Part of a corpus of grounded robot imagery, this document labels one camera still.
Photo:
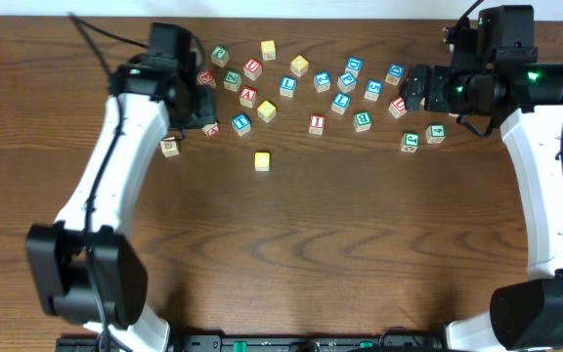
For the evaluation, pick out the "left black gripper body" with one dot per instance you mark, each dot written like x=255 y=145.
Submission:
x=203 y=110

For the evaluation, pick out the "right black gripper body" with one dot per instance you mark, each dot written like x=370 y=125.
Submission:
x=425 y=89

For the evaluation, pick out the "yellow letter C block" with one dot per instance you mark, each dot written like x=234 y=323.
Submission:
x=262 y=161

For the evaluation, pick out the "yellow letter O block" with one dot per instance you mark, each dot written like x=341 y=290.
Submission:
x=299 y=66

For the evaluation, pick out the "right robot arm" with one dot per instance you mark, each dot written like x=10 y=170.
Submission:
x=495 y=72

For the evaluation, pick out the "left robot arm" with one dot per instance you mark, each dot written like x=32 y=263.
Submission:
x=83 y=265

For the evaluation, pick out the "natural block red edge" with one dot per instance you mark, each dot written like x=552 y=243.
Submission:
x=211 y=129

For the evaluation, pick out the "red letter E block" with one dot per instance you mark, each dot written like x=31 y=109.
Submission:
x=206 y=78

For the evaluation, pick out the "blue letter T block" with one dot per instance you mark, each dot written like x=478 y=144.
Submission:
x=241 y=124

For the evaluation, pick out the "red letter U block right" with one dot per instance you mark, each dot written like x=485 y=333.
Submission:
x=398 y=108

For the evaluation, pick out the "red letter u block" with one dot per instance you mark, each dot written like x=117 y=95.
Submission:
x=252 y=69
x=398 y=108

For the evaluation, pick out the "green letter Z block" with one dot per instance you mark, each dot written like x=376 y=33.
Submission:
x=232 y=80

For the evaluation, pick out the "green number 4 block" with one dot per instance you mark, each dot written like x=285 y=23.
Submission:
x=435 y=133

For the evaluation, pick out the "natural wooden picture block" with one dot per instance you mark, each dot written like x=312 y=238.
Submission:
x=170 y=146

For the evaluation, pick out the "red letter A block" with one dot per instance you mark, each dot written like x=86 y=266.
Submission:
x=248 y=97

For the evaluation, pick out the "green letter J block right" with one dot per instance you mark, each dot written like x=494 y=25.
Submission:
x=409 y=142

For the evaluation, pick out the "green letter j block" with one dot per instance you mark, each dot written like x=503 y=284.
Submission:
x=409 y=142
x=220 y=56

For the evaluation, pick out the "blue number 5 block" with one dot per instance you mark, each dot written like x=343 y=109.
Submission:
x=373 y=90

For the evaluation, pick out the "green letter J block top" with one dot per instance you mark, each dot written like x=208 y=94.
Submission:
x=220 y=56

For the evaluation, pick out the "yellow block centre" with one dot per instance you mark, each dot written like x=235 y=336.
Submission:
x=267 y=111

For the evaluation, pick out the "red letter U block left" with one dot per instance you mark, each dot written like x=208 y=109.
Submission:
x=252 y=69

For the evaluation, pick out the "green letter B block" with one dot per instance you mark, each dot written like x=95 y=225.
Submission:
x=362 y=121

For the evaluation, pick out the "blue letter D block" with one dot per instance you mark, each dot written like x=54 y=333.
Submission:
x=354 y=66

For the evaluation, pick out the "blue letter P block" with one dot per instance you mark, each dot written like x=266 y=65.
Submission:
x=346 y=82

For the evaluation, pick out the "blue letter L block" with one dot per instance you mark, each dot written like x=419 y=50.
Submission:
x=288 y=86

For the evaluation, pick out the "yellow block top row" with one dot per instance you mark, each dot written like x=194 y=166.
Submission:
x=268 y=50

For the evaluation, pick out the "blue number 2 block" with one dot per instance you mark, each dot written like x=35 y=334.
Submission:
x=322 y=81

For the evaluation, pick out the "red letter I block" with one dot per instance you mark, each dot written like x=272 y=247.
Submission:
x=317 y=124

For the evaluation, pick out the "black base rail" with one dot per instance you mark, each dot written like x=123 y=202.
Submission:
x=392 y=340

